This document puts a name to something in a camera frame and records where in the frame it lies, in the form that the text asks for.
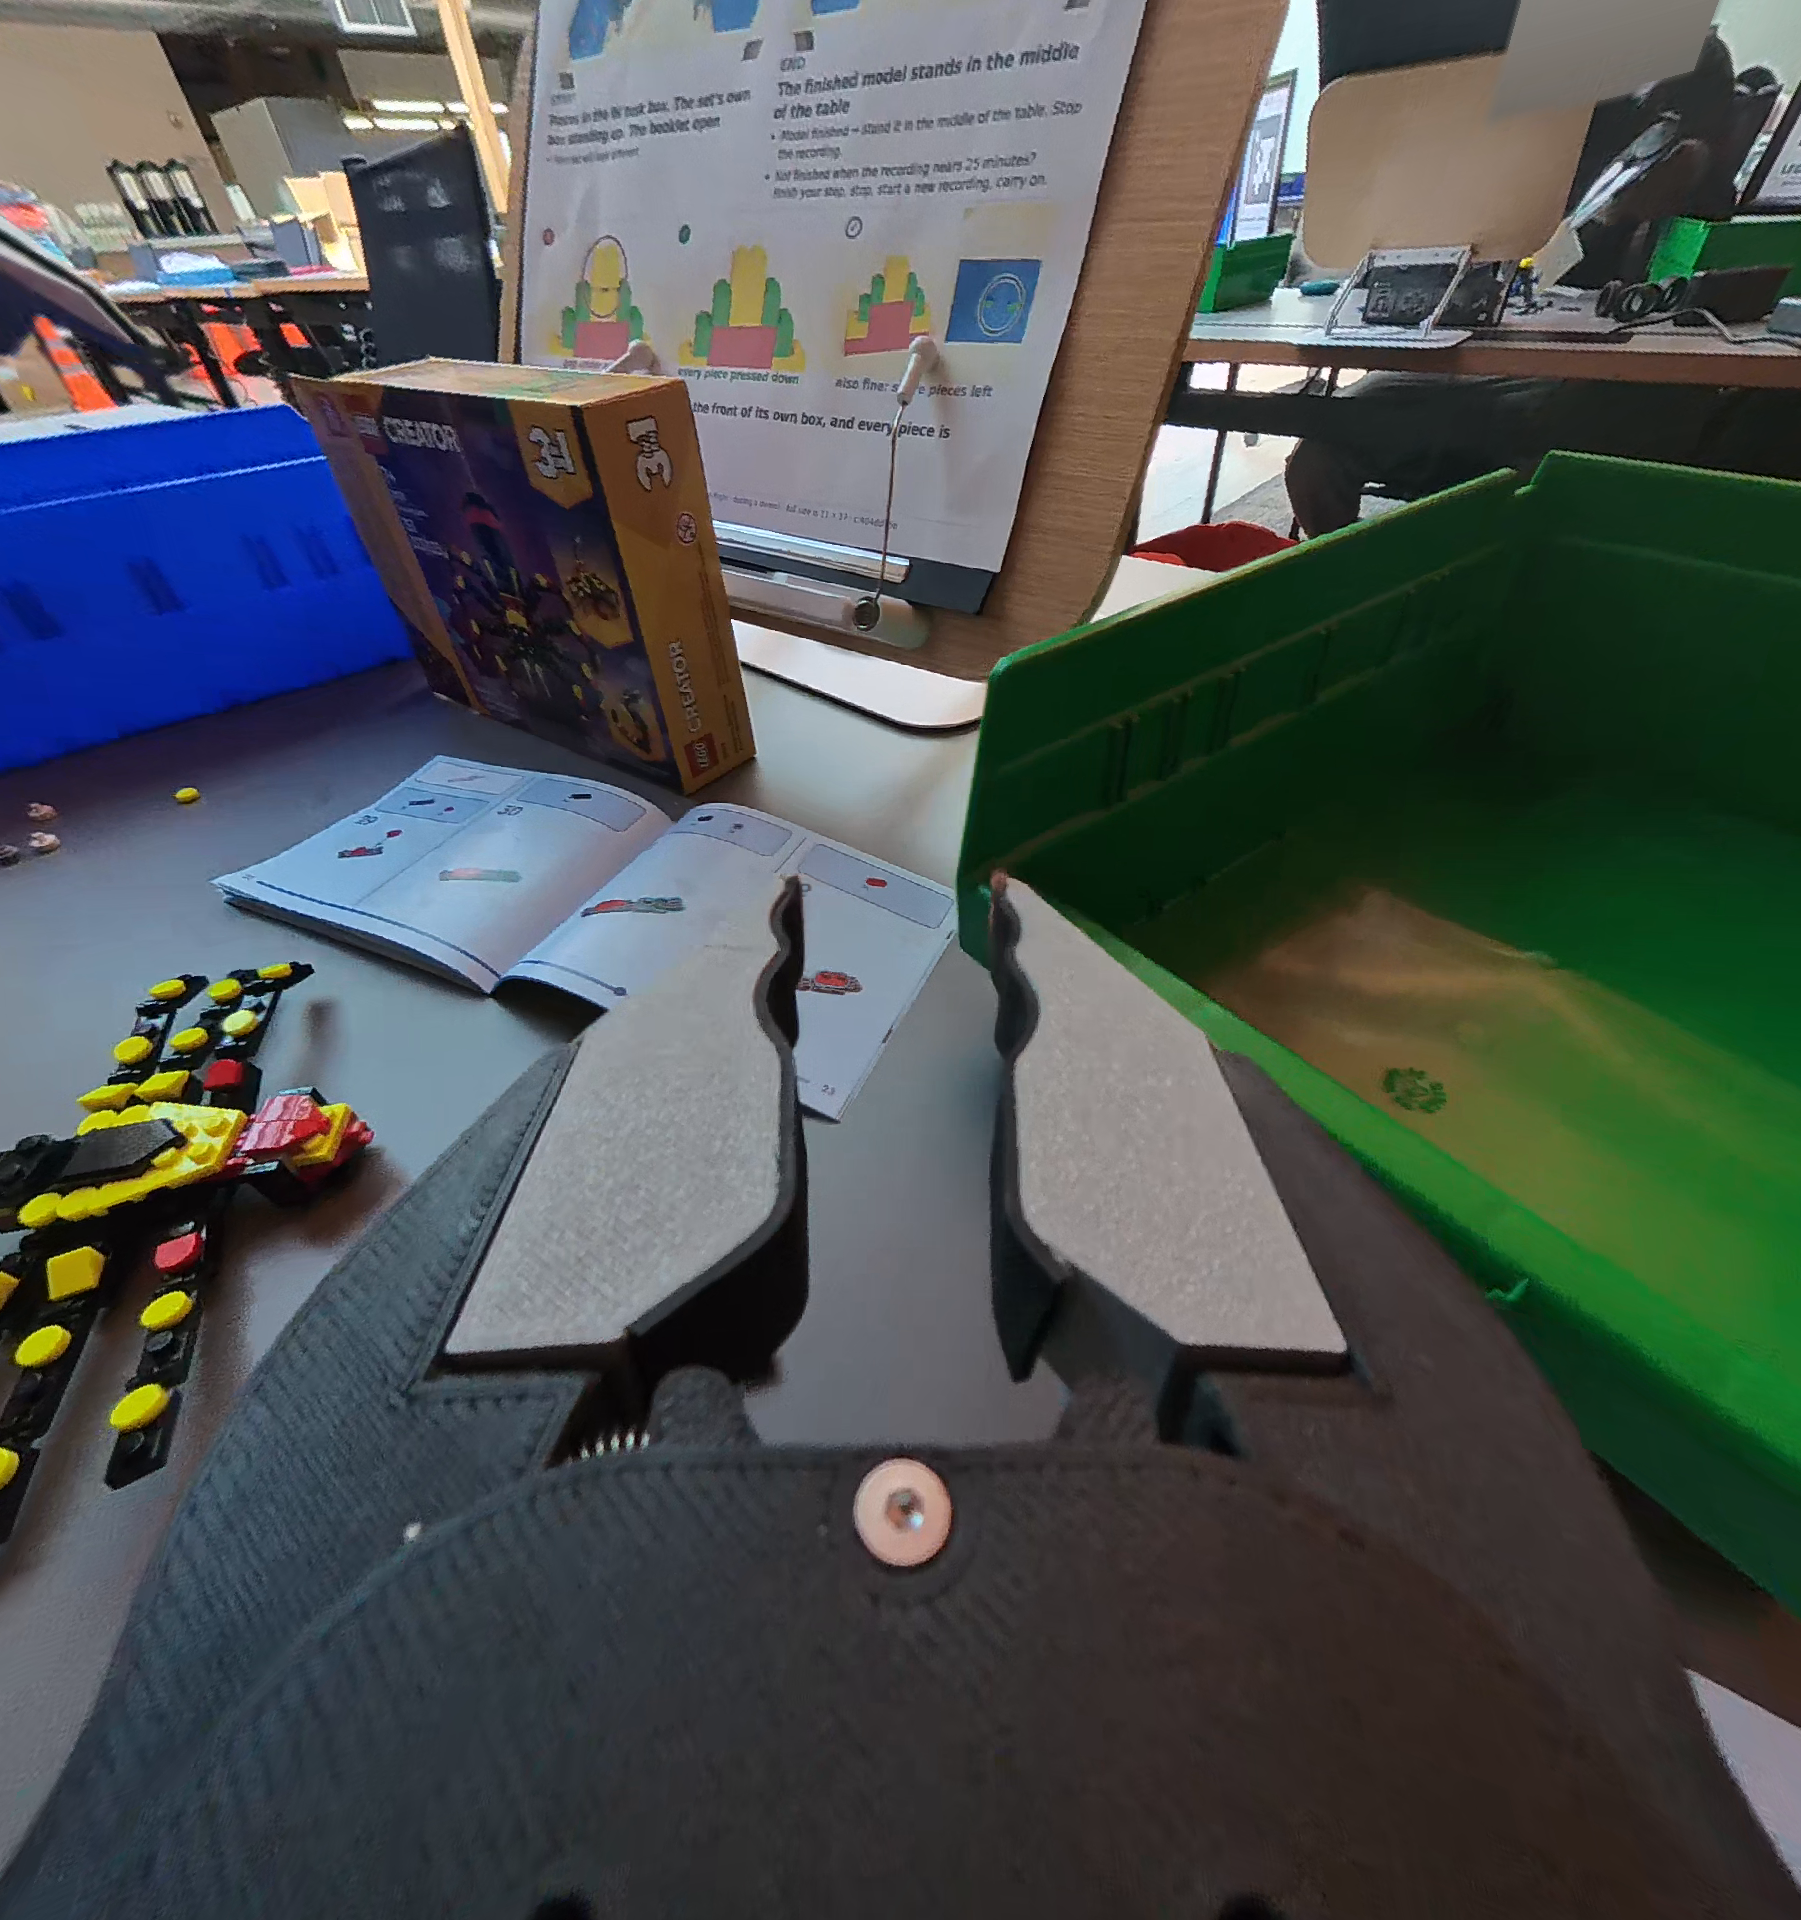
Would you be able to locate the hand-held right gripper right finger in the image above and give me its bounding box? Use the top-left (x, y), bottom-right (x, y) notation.
top-left (985, 875), bottom-right (1359, 1460)

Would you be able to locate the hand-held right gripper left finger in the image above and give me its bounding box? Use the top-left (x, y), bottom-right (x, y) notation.
top-left (435, 875), bottom-right (815, 1388)

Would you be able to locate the black yellow red lego spider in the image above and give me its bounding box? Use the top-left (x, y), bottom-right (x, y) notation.
top-left (0, 958), bottom-right (376, 1563)

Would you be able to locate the open lego instruction booklet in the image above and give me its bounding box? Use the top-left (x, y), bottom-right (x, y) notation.
top-left (209, 754), bottom-right (962, 1125)

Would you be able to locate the lego set cardboard box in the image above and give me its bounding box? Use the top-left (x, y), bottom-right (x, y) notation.
top-left (288, 358), bottom-right (759, 798)

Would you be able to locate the blue plastic bin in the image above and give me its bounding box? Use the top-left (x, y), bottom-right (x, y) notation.
top-left (0, 402), bottom-right (420, 793)

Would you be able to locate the background work table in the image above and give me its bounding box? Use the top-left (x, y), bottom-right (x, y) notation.
top-left (1181, 282), bottom-right (1801, 395)

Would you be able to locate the small background green bin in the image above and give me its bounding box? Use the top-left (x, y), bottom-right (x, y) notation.
top-left (1197, 233), bottom-right (1299, 312)

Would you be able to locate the metal electronics box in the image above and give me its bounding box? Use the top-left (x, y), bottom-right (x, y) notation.
top-left (1323, 244), bottom-right (1516, 334)

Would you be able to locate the printed instruction sheet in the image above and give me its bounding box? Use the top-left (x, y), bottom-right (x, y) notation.
top-left (517, 0), bottom-right (1149, 580)

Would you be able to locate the background wooden display stand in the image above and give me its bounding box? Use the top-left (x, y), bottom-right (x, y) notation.
top-left (1303, 0), bottom-right (1599, 274)

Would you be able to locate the background green plastic bin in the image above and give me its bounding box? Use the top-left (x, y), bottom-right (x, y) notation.
top-left (1649, 211), bottom-right (1801, 302)

